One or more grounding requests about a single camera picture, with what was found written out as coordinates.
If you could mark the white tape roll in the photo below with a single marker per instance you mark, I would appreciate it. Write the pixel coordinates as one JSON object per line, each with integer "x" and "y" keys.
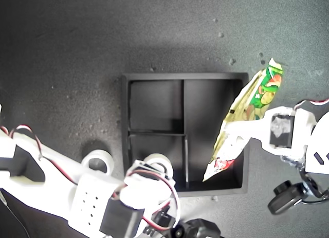
{"x": 102, "y": 154}
{"x": 167, "y": 162}

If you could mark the green printed snack bar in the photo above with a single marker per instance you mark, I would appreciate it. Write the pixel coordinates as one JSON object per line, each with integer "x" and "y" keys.
{"x": 270, "y": 89}

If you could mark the black compartment tray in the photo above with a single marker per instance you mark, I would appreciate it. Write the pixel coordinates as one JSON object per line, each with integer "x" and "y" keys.
{"x": 154, "y": 107}

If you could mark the black camera box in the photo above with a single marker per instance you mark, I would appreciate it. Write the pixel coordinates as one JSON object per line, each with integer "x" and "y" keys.
{"x": 285, "y": 202}
{"x": 200, "y": 229}

